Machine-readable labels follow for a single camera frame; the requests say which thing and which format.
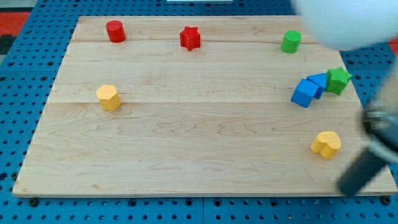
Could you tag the yellow hexagon block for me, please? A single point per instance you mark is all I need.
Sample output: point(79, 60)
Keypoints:
point(108, 97)

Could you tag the red star block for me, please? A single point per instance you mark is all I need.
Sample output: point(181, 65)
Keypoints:
point(190, 38)

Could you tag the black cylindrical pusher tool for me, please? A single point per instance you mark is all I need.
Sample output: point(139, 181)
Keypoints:
point(380, 125)

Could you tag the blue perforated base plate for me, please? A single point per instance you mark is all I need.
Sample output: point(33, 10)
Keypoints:
point(34, 40)

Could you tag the green star block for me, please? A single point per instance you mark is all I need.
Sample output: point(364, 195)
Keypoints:
point(337, 80)

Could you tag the yellow heart block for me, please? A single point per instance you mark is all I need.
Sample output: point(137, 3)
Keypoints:
point(327, 144)

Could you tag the wooden board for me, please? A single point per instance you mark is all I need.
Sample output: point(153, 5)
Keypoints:
point(216, 121)

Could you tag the blue triangular block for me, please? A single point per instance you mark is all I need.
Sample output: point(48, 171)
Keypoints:
point(320, 80)

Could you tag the blue cube block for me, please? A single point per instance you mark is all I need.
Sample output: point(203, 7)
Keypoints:
point(304, 93)

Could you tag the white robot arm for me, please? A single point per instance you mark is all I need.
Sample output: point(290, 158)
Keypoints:
point(349, 24)

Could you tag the green cylinder block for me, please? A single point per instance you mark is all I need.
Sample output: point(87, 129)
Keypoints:
point(291, 41)

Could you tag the red cylinder block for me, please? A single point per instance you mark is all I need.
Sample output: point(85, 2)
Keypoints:
point(115, 31)

